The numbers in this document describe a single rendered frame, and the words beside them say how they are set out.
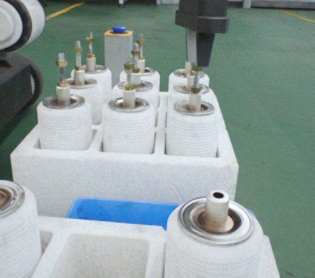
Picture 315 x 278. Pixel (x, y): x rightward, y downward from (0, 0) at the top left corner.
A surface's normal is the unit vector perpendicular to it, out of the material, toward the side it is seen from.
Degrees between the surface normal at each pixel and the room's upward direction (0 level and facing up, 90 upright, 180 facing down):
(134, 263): 90
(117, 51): 90
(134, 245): 90
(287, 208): 0
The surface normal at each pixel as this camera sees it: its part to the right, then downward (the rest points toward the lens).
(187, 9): -0.94, 0.10
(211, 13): 0.35, 0.37
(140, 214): -0.07, 0.34
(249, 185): 0.04, -0.92
